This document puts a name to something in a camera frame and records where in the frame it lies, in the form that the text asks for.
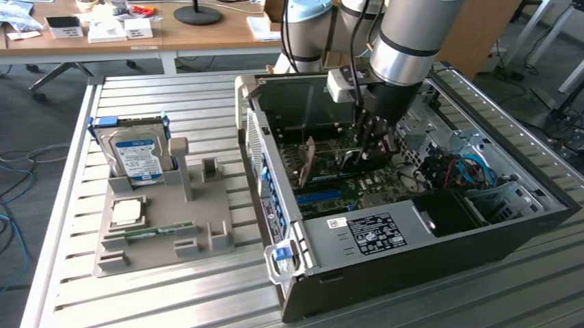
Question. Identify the white paper card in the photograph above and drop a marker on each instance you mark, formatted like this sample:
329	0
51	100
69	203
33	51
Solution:
23	35

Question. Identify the green RAM stick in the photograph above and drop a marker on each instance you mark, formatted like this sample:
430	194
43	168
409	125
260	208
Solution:
146	232

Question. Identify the Nvidia Quadro graphics card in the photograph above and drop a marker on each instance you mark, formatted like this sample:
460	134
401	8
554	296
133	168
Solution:
307	157

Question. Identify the grey power supply unit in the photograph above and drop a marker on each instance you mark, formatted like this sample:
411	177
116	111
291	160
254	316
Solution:
329	246

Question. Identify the silver CPU chip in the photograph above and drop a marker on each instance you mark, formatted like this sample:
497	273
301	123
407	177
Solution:
127	212

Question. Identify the green motherboard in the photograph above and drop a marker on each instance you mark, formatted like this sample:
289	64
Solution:
378	184

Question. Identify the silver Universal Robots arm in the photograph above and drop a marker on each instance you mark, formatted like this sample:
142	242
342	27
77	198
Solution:
410	41

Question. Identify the red plastic item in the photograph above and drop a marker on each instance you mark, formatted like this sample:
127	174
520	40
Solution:
143	10

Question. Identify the silver perforated drive cage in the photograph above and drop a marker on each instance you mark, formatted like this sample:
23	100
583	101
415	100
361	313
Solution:
417	147

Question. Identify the white box with black inside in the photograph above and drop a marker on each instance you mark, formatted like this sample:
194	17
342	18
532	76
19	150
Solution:
68	32

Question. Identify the clear plastic bag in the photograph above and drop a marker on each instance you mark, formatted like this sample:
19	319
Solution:
17	20

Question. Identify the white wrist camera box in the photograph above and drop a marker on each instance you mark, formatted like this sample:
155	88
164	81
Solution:
339	89

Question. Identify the blue case latch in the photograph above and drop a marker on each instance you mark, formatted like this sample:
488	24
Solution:
280	254

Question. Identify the white box with round part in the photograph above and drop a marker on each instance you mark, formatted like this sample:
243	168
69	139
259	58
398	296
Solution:
104	36

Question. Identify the small white labelled box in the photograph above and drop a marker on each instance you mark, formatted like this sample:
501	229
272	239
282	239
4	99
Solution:
136	32

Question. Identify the grey printed parts rack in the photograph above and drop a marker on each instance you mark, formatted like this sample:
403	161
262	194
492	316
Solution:
168	205

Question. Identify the silver disk bay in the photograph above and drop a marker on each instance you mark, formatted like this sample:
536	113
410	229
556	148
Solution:
501	201

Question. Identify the open black PC case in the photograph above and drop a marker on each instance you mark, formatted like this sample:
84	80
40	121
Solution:
410	273

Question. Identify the blue expansion slot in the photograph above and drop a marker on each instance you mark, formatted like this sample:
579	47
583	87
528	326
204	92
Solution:
319	197

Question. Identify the wooden office desk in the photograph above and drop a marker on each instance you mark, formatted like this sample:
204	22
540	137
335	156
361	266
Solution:
68	48

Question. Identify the black round lamp base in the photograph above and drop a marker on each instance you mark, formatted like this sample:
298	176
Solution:
196	16

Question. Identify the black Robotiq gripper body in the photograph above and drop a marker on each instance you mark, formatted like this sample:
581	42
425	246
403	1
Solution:
391	99

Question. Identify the hard disk with blue carrier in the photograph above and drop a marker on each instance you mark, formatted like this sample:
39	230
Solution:
136	157

